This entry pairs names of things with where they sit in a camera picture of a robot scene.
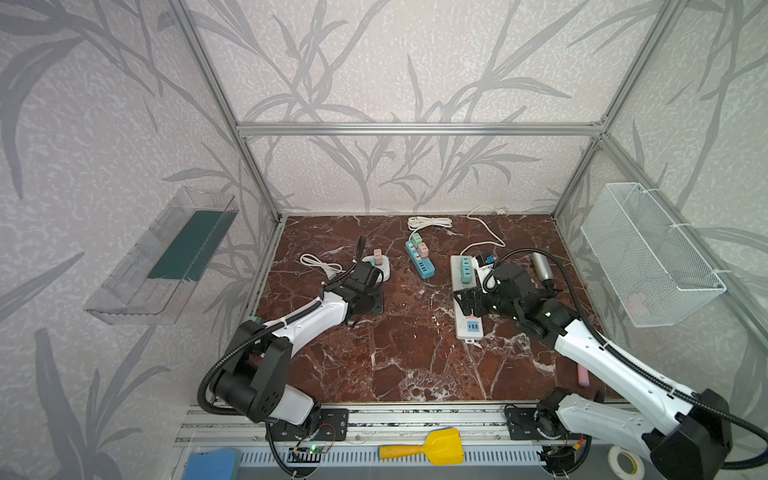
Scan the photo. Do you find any white tape roll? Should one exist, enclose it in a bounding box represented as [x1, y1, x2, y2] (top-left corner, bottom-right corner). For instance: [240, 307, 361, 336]
[607, 446, 645, 480]

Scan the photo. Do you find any clear plastic wall shelf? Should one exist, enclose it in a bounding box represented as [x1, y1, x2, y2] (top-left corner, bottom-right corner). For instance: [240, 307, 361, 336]
[84, 187, 239, 326]

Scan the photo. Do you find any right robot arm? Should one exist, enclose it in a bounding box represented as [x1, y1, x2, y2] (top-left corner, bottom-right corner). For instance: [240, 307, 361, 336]
[450, 248, 767, 479]

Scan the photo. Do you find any silver hair dryer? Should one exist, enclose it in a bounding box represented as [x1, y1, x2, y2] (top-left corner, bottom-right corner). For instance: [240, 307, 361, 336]
[531, 252, 555, 290]

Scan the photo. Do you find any white square power strip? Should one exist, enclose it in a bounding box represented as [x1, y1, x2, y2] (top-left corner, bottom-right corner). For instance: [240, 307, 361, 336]
[299, 251, 392, 283]

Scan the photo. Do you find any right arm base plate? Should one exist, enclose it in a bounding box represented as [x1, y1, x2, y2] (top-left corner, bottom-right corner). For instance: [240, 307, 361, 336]
[503, 404, 583, 444]

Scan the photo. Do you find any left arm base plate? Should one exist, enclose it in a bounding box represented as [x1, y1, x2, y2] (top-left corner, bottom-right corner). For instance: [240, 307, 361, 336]
[268, 407, 350, 442]

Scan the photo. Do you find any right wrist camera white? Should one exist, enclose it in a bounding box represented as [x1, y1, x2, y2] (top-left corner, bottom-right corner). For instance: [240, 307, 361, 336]
[473, 253, 496, 280]

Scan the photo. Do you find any aluminium frame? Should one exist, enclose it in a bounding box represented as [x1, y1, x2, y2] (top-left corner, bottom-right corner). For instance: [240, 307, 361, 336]
[167, 1, 767, 473]

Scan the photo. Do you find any white wire basket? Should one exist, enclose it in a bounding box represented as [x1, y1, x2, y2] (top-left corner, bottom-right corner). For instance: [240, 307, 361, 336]
[581, 182, 727, 328]

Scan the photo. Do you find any purple pink toy rake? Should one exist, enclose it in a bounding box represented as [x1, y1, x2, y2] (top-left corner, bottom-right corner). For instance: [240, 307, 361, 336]
[577, 364, 591, 388]

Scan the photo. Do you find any yellow toy shovel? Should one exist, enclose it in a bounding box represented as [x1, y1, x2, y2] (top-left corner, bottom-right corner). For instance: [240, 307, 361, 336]
[378, 428, 464, 466]

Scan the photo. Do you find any blue sponge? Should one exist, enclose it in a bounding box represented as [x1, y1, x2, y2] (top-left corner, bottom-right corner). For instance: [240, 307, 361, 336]
[182, 449, 242, 480]

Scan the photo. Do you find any white long power strip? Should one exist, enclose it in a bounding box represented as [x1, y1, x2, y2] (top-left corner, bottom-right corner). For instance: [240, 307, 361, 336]
[449, 205, 508, 343]

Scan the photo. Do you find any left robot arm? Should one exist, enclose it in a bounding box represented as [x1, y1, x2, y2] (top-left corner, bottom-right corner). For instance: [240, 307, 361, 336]
[196, 236, 385, 432]

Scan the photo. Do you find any blue power strip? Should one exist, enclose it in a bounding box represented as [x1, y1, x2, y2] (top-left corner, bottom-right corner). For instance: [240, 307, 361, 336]
[405, 216, 452, 280]

